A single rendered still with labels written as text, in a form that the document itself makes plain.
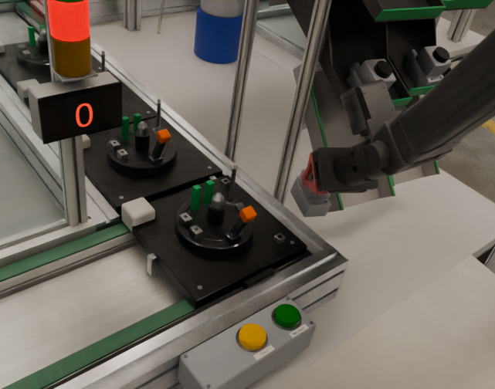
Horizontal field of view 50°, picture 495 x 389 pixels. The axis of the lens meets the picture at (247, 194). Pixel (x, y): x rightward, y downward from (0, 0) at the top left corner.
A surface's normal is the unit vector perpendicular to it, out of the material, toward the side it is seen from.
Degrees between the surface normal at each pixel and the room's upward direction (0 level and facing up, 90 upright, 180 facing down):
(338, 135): 45
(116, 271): 0
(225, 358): 0
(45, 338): 0
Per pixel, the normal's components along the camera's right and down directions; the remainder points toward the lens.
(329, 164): 0.40, -0.17
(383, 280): 0.14, -0.78
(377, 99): 0.14, -0.17
